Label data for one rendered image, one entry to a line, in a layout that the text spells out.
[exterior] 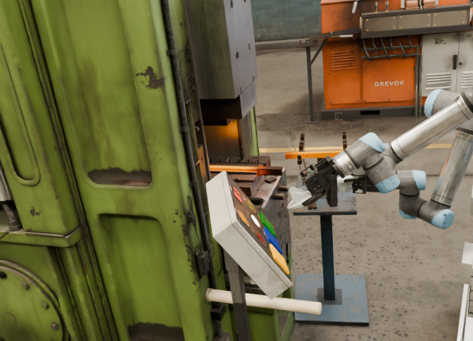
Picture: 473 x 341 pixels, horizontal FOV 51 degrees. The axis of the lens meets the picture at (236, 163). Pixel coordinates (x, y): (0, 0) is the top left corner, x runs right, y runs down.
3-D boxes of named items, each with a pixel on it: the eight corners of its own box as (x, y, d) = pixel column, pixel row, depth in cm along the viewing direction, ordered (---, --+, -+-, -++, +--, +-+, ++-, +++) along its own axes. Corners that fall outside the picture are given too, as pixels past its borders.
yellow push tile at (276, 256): (285, 259, 150) (271, 242, 148) (290, 273, 143) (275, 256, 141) (280, 262, 150) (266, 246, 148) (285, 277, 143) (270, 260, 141)
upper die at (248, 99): (257, 102, 203) (255, 80, 199) (242, 119, 186) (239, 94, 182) (166, 103, 217) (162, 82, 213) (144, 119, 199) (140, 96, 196)
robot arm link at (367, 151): (390, 153, 153) (374, 131, 152) (360, 173, 155) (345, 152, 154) (383, 149, 161) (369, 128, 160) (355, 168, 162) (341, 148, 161)
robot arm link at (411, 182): (425, 196, 184) (426, 175, 181) (394, 194, 188) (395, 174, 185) (424, 186, 191) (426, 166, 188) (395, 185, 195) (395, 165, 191)
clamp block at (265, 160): (272, 168, 227) (270, 155, 225) (267, 176, 220) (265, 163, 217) (247, 167, 231) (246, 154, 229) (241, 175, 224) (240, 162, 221)
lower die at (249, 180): (265, 180, 217) (262, 162, 213) (251, 201, 200) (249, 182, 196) (179, 176, 231) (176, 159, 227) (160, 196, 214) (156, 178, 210)
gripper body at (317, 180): (297, 173, 162) (327, 152, 160) (311, 191, 165) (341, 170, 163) (303, 183, 155) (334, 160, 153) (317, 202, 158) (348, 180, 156)
